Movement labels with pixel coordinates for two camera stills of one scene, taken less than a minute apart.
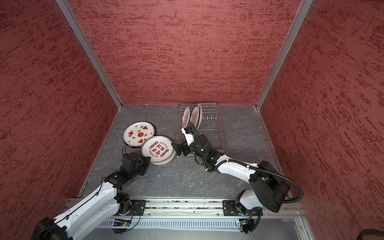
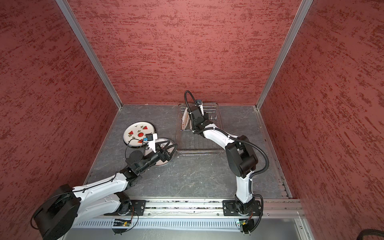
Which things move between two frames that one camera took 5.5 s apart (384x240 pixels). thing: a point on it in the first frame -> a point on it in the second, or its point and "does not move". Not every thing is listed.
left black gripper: [146, 160] -> [166, 156]
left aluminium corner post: [85, 47] does not move
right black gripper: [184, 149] -> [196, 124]
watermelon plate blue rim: [135, 134] does not move
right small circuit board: [248, 224] does not move
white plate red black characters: [166, 162] does not move
